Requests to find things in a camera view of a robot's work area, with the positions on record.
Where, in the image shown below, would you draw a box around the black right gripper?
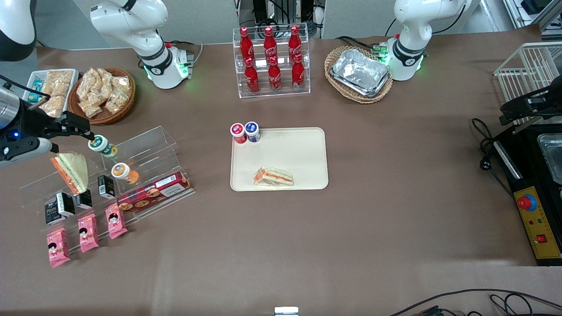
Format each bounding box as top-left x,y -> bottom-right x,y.
0,108 -> 95,166

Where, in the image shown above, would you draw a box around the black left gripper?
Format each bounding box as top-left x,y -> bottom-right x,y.
500,77 -> 562,126

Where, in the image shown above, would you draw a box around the plastic triangle sandwich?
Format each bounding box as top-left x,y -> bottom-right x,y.
50,152 -> 89,195
253,166 -> 295,188

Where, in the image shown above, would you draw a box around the aluminium foil tray stack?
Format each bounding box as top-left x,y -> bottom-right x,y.
330,48 -> 392,97

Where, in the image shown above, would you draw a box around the beige plastic tray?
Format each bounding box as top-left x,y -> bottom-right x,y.
230,127 -> 329,192

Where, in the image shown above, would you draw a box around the brown round wicker basket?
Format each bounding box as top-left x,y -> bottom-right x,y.
68,67 -> 136,126

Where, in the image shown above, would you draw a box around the clear bag of crackers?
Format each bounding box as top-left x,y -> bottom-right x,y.
104,90 -> 128,115
97,68 -> 116,91
80,98 -> 104,119
112,75 -> 133,100
76,68 -> 101,103

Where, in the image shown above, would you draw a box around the crispy rice snack pack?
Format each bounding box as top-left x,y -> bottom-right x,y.
39,96 -> 67,119
43,70 -> 74,97

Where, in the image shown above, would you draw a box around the green lid white jar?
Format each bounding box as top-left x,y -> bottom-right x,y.
87,134 -> 119,159

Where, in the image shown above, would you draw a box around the black sealing machine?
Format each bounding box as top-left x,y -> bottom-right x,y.
491,123 -> 562,267

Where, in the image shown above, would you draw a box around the steel food container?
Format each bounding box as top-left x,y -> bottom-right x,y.
537,133 -> 562,185

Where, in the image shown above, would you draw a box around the blue snack packet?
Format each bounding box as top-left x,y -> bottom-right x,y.
28,79 -> 45,104

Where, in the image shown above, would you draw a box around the white rectangular snack dish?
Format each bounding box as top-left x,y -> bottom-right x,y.
21,68 -> 80,121

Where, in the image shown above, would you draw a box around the orange jar white lid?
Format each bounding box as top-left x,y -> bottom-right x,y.
111,162 -> 140,185

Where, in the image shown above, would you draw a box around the black tissue pack with barcode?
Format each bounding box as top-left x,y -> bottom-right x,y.
73,189 -> 93,210

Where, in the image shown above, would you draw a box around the black tissue pack white side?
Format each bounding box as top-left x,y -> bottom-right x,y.
56,192 -> 76,217

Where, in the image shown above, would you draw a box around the clear acrylic stepped stand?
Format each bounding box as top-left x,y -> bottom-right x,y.
19,126 -> 196,253

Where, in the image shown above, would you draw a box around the black Face tissue pack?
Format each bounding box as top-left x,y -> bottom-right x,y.
45,200 -> 67,226

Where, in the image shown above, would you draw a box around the red cookie box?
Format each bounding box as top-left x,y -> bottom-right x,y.
116,171 -> 193,214

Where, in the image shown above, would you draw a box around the pink cartoon snack pack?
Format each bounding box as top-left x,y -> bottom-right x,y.
77,213 -> 100,254
47,227 -> 71,269
105,204 -> 128,240

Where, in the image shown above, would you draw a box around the yellow control panel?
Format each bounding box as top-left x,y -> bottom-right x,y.
513,186 -> 562,260

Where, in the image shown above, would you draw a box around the red cap small jar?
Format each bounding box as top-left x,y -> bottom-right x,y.
230,122 -> 248,144

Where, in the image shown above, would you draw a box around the blue cap small jar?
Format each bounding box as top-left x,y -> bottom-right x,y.
244,121 -> 261,144

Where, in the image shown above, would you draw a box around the light oval wicker basket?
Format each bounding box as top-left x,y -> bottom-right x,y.
324,46 -> 394,104

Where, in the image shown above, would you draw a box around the red cola bottle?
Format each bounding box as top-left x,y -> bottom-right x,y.
291,54 -> 306,91
244,57 -> 261,94
263,26 -> 278,60
239,27 -> 255,60
267,56 -> 283,92
288,25 -> 303,58

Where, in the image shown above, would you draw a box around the clear acrylic bottle rack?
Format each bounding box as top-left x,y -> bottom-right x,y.
232,24 -> 311,99

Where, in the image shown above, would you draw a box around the black equipment rack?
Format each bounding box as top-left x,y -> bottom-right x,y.
236,0 -> 326,39

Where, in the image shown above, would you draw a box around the white wire rack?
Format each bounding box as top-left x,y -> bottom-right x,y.
494,42 -> 562,132

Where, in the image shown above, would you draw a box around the silver machine handle bar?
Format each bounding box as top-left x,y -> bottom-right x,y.
494,140 -> 523,179

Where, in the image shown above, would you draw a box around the black power cable with plug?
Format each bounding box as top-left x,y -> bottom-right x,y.
472,117 -> 515,199

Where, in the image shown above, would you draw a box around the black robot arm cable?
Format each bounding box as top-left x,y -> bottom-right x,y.
0,75 -> 50,108

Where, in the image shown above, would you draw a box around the aluminium frame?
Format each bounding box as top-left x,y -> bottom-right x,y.
481,0 -> 562,32

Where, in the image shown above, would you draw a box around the black base cable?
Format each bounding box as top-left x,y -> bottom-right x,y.
335,18 -> 398,51

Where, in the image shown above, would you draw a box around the black floor cables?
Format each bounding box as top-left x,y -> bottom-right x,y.
389,288 -> 562,316

